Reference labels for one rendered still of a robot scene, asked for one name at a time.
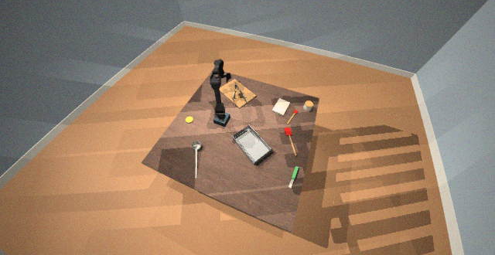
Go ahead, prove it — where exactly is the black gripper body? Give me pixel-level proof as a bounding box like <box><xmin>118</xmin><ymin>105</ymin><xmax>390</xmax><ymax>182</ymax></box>
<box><xmin>211</xmin><ymin>72</ymin><xmax>231</xmax><ymax>79</ymax></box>

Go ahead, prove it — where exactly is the light wooden cutting board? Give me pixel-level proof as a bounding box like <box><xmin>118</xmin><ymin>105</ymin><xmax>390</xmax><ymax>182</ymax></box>
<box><xmin>220</xmin><ymin>79</ymin><xmax>256</xmax><ymax>108</ymax></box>

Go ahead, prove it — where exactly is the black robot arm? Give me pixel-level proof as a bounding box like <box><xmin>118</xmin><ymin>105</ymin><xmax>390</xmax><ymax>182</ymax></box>
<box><xmin>210</xmin><ymin>59</ymin><xmax>226</xmax><ymax>120</ymax></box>

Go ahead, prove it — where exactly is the white jar with wooden lid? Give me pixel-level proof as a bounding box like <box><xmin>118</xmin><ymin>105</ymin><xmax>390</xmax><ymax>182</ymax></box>
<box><xmin>303</xmin><ymin>100</ymin><xmax>313</xmax><ymax>111</ymax></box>

